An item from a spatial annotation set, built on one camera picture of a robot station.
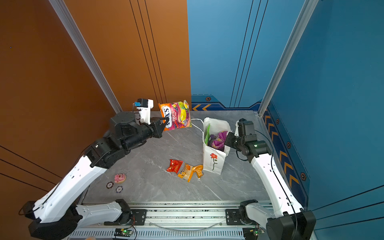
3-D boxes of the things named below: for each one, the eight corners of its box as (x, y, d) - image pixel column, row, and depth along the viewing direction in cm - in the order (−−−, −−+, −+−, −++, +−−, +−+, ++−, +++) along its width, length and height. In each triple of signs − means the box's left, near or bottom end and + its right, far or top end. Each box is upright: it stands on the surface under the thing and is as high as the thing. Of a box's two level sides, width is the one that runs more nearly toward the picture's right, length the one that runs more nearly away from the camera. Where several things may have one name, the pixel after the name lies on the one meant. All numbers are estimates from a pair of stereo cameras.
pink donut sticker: (115, 183, 87) (112, 181, 84) (117, 175, 89) (115, 173, 87) (124, 183, 87) (122, 181, 84) (126, 175, 89) (124, 173, 87)
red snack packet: (167, 171, 91) (166, 169, 89) (170, 160, 95) (170, 158, 93) (179, 173, 90) (179, 171, 88) (182, 162, 94) (182, 160, 93)
